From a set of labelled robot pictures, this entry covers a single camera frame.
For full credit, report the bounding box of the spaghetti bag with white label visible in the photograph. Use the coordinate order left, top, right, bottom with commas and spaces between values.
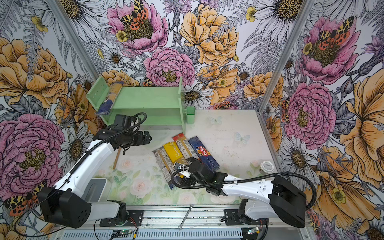
153, 147, 176, 190

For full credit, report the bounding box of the spaghetti bag with blue end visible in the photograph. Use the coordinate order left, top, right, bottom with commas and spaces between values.
97, 82, 124, 116

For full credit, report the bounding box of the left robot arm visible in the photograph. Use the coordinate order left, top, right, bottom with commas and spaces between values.
38, 113, 152, 229

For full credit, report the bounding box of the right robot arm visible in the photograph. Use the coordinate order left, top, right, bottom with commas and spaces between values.
171, 159, 313, 228

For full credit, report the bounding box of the green wooden shelf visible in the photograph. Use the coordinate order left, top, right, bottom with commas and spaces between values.
101, 83, 186, 132

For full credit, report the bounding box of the green cup on shelf side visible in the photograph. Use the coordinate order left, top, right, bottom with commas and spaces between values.
186, 107, 196, 125

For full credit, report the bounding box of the red spaghetti bag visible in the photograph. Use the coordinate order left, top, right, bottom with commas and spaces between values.
172, 133, 199, 159

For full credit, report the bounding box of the small wooden mallet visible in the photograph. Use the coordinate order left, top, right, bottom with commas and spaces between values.
112, 147, 122, 170

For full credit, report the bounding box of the yellow spaghetti bag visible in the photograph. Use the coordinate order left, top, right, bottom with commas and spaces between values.
163, 142, 189, 167

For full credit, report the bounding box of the white grey bin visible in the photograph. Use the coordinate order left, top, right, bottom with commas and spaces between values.
81, 178, 112, 203

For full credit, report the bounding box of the white round jar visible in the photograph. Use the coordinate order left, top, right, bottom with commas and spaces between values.
260, 161, 275, 175

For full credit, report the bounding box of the small board right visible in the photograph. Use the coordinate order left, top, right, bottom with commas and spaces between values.
247, 227, 260, 235

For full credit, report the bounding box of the green circuit board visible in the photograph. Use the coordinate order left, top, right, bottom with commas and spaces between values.
111, 229, 136, 238

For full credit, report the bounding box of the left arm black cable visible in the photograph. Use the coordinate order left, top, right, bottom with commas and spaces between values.
11, 112, 148, 238

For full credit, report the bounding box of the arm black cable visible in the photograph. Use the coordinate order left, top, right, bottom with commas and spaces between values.
11, 112, 148, 238
170, 163, 318, 211

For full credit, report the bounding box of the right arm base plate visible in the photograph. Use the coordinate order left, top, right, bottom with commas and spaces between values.
221, 209, 266, 226

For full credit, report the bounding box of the metal rod on rail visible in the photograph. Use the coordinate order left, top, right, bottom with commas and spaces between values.
178, 205, 194, 230

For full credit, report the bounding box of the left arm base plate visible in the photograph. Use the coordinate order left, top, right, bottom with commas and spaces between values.
99, 210, 144, 227

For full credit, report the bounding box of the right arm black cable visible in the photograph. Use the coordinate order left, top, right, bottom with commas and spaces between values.
170, 163, 318, 211

